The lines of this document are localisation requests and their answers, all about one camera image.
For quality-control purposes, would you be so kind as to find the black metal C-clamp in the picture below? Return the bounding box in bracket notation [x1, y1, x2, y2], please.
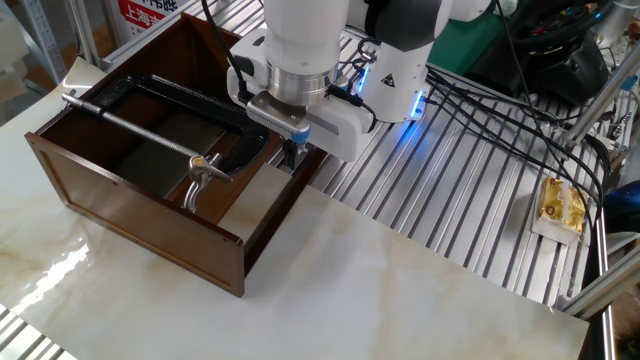
[62, 73, 271, 176]

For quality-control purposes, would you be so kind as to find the aluminium frame beam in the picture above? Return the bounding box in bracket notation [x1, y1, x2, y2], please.
[557, 249, 640, 321]
[559, 49, 640, 151]

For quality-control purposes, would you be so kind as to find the grey shelf upright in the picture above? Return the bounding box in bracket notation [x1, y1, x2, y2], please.
[19, 0, 69, 84]

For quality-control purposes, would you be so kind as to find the black gripper connector cable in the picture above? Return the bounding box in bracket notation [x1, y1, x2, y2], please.
[327, 84, 377, 134]

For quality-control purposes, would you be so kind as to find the black camera cable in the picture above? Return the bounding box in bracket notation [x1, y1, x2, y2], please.
[199, 0, 251, 105]

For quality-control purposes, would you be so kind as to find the yellow tissue packet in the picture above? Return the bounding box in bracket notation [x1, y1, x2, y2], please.
[530, 175, 587, 246]

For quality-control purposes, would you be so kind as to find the marble pattern mat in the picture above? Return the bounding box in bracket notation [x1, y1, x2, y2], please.
[0, 57, 591, 360]

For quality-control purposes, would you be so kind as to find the dark blue object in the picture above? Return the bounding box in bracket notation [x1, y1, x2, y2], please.
[602, 179, 640, 234]

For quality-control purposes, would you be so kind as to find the silver camera with blue end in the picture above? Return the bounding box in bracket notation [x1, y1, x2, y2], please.
[244, 90, 312, 146]

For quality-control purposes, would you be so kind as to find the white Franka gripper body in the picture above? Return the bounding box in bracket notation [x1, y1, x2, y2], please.
[226, 27, 377, 163]

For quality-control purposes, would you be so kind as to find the brown wooden cabinet door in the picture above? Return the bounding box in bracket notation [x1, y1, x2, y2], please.
[24, 12, 329, 299]

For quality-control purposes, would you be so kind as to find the green board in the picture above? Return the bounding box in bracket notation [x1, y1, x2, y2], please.
[427, 18, 507, 77]

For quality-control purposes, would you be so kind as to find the black steering wheel base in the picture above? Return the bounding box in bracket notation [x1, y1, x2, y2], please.
[467, 29, 610, 107]

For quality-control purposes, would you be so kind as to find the silver lever door handle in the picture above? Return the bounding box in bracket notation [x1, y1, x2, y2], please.
[180, 152, 235, 215]

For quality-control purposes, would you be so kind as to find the black steering wheel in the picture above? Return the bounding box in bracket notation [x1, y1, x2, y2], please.
[509, 0, 619, 51]

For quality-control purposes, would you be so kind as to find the red and white sign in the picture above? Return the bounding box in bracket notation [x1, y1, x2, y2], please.
[117, 0, 189, 37]

